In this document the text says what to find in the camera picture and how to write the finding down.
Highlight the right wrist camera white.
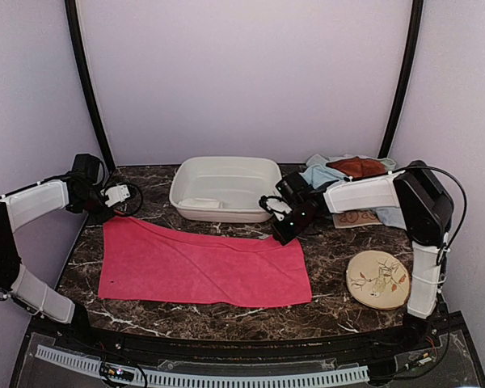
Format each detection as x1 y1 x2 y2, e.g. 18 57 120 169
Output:
259 196 292 221

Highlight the black frame post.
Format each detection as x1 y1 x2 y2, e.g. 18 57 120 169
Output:
378 0 424 158
64 0 116 173

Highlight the left camera black cable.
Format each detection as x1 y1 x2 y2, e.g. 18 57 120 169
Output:
92 159 144 217

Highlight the round floral wooden plate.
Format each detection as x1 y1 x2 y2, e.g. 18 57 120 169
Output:
345 251 411 310

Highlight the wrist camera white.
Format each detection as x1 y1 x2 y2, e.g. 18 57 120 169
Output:
101 184 131 208
259 196 292 221

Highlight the light blue towel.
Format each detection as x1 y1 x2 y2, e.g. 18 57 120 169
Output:
301 165 407 230

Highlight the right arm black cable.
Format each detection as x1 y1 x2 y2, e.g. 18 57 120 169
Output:
343 165 469 264

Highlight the white plastic basin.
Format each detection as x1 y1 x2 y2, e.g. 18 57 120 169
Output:
169 156 282 223

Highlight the left black frame post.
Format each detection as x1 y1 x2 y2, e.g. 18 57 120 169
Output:
64 0 116 173

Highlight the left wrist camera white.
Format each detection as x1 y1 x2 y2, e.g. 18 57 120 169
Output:
101 184 131 208

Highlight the beige bunny print towel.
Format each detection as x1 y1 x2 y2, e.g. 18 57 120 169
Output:
332 210 381 229

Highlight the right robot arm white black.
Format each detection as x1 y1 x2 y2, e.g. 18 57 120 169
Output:
259 160 458 318

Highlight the white embroidered towel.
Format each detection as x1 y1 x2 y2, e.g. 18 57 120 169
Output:
179 198 223 209

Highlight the right black frame post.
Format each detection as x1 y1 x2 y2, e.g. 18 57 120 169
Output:
378 0 424 158

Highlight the black front rail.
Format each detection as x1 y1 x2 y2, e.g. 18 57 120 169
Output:
56 312 464 365

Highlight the white slotted cable duct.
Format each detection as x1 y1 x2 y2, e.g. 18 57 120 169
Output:
35 345 369 387

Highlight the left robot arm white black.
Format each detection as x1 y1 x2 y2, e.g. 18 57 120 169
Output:
0 154 114 352

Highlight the dark red towel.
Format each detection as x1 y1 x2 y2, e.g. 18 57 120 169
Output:
327 157 386 179

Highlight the pink towel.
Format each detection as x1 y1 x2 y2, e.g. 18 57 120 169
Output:
98 217 312 308

